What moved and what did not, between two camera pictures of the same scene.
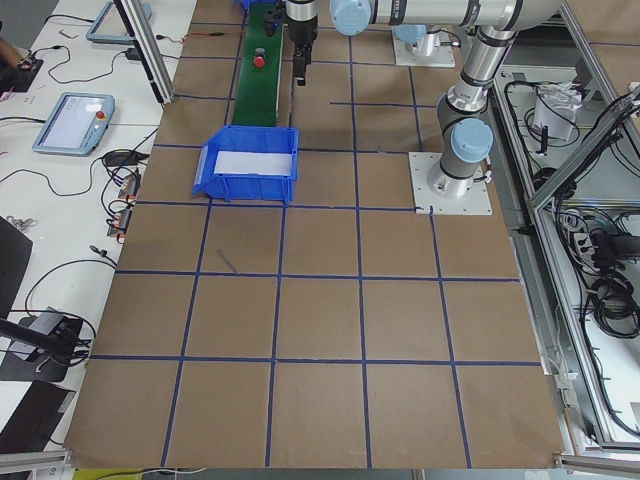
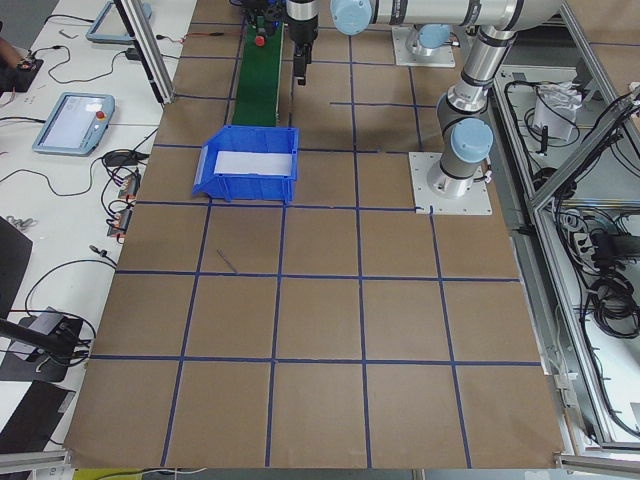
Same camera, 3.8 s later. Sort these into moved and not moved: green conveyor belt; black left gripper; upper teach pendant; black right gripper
Moved: black right gripper
Not moved: upper teach pendant; black left gripper; green conveyor belt
